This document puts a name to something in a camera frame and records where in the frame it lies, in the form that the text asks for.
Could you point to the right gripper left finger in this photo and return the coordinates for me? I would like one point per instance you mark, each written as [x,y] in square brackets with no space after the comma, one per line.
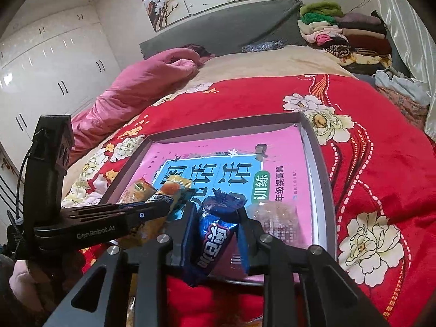
[101,297]

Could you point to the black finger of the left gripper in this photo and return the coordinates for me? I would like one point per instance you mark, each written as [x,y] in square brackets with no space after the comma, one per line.
[113,216]

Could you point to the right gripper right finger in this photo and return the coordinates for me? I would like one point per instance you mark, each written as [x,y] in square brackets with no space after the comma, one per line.
[331,297]

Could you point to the yellow-wrapped snack bar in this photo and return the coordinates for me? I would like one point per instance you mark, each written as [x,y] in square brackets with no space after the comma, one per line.
[173,189]

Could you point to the clear-wrapped pastry snack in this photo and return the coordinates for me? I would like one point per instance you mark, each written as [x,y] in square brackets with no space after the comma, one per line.
[278,219]

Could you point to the blue snack packet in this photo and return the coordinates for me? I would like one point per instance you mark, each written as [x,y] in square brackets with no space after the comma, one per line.
[211,231]

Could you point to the orange-wrapped cracker pack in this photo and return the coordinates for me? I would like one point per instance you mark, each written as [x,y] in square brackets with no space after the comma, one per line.
[138,191]

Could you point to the grey shallow box tray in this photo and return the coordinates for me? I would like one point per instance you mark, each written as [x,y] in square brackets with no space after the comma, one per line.
[273,157]

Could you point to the pink quilt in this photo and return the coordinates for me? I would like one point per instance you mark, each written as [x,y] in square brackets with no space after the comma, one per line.
[137,87]

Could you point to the pink children's book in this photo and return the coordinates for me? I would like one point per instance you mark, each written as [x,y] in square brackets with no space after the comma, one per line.
[265,169]

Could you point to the red floral blanket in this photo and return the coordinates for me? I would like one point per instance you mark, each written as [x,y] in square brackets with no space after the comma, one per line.
[382,172]

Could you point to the white wardrobe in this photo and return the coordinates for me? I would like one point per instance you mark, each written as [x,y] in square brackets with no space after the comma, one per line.
[56,65]

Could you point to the dark patterned pillow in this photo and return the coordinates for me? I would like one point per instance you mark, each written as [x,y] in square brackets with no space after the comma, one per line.
[264,46]

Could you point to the beige bed sheet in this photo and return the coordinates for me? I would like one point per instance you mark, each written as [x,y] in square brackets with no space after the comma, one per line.
[265,64]

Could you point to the light blue crumpled cloth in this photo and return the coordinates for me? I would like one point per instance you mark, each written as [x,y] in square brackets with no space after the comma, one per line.
[390,78]

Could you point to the grey headboard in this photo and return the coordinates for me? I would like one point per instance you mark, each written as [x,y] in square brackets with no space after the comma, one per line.
[228,30]

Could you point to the stack of folded clothes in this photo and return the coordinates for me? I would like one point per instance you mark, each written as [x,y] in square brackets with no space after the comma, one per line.
[354,40]

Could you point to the white satin curtain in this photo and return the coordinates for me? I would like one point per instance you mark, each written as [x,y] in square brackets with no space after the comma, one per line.
[416,48]

